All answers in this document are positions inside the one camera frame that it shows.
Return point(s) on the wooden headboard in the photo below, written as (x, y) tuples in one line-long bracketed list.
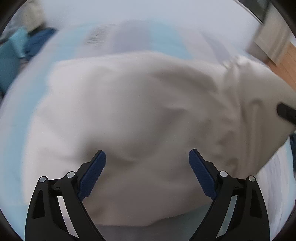
[(286, 68)]

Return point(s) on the blue clothes heap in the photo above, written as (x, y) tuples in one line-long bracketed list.
[(37, 41)]

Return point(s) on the beige and black hooded jacket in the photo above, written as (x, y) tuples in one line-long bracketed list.
[(147, 111)]

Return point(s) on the striped bed mattress sheet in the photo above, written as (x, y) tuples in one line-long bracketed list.
[(276, 178)]

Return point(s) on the beige curtain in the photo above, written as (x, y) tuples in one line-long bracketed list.
[(271, 39), (29, 16)]

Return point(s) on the right beige curtain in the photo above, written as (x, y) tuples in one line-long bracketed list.
[(271, 39)]

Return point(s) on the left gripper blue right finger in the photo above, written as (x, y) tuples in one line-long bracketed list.
[(205, 173)]

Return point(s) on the left beige curtain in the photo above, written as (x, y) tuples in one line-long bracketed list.
[(29, 16)]

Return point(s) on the teal hard suitcase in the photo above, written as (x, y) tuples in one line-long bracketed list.
[(10, 65)]

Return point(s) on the light blue cloth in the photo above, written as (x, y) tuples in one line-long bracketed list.
[(18, 40)]

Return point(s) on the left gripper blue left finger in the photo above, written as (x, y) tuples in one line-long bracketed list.
[(88, 174)]

